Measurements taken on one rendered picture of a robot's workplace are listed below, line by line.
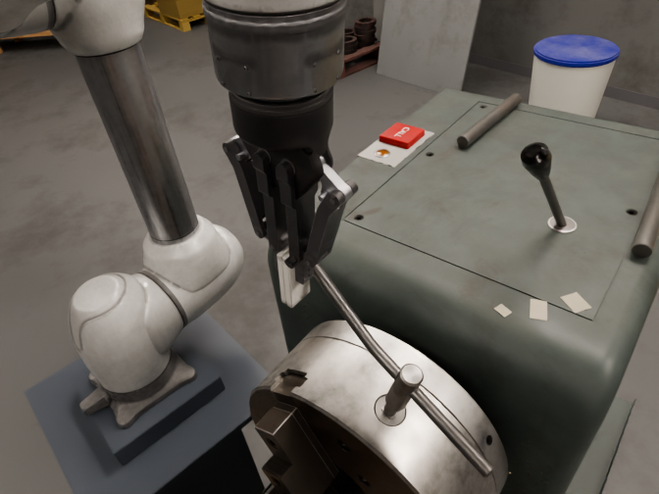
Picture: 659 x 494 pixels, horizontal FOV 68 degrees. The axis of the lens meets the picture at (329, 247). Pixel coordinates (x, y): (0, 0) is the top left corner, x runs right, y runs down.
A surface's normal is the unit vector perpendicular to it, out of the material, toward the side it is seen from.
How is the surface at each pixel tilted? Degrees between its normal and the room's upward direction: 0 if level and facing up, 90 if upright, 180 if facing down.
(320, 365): 19
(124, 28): 95
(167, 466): 0
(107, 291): 9
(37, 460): 0
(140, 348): 88
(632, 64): 90
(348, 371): 5
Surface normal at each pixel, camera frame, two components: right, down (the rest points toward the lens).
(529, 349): -0.37, -0.39
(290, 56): 0.27, 0.67
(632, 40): -0.73, 0.49
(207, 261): 0.77, 0.32
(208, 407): -0.09, -0.76
